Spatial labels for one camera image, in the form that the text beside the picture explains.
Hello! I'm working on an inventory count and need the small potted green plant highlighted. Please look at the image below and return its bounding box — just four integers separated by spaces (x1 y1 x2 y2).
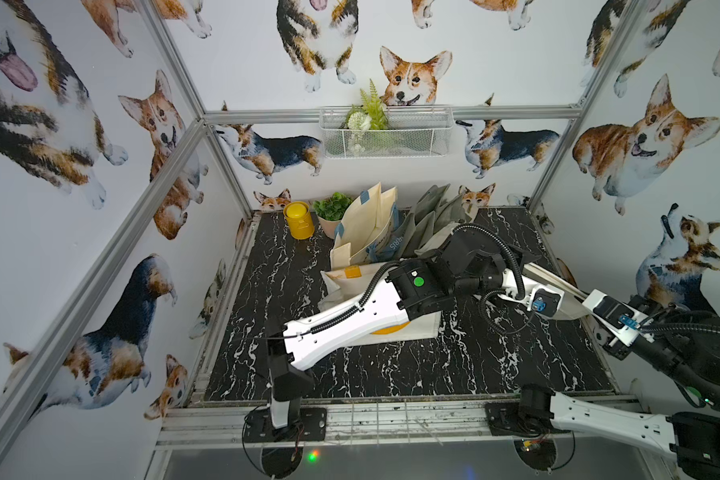
312 192 353 239

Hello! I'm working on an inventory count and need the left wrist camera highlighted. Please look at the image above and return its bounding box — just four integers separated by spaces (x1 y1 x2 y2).
434 223 525 303

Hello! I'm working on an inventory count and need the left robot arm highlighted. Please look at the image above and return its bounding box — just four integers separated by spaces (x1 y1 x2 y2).
267 257 525 431

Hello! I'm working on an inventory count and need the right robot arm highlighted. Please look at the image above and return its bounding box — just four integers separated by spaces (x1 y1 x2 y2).
517 290 720 479

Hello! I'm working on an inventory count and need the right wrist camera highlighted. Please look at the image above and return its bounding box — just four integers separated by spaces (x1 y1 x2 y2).
583 290 647 347

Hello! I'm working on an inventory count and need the white wire mesh basket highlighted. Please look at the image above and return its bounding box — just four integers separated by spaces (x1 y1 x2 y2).
319 106 455 159

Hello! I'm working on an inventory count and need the fern and white flower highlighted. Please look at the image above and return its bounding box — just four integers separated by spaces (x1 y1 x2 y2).
342 80 389 156

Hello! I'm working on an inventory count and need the aluminium frame rail structure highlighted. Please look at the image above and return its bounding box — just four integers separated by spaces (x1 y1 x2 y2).
0 0 720 480

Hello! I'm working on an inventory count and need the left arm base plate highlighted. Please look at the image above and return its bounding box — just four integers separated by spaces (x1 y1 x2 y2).
242 408 328 443

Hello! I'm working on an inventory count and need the cream canvas bag with photo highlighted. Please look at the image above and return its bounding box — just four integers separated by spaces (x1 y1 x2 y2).
499 263 590 321

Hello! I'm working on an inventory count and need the cream bag with blue print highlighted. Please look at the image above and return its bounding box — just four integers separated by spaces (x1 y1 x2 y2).
330 183 398 270

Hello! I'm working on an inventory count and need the yellow cylindrical canister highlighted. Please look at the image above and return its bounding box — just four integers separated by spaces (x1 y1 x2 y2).
283 201 315 240

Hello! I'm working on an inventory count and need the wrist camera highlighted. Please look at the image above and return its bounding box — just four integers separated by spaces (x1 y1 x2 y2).
583 290 647 347
434 223 525 303

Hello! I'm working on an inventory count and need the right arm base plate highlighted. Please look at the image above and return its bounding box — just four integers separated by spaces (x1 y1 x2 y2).
484 402 567 439

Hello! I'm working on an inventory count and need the grey-green canvas bag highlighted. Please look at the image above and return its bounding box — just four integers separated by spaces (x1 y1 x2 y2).
385 184 478 259

